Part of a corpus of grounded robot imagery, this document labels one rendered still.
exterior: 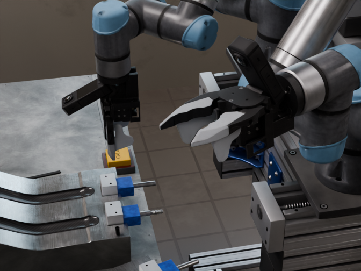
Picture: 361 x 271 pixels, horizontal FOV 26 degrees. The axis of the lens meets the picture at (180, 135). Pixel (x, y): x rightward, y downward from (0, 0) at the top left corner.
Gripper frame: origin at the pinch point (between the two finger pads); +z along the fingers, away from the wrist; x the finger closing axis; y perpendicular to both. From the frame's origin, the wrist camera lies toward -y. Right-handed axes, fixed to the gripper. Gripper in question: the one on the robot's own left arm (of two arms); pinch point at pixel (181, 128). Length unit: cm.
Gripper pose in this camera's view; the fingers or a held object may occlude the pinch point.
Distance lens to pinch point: 107.0
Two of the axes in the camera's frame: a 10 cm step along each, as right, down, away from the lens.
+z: -7.9, 3.5, -5.1
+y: 0.9, 8.8, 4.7
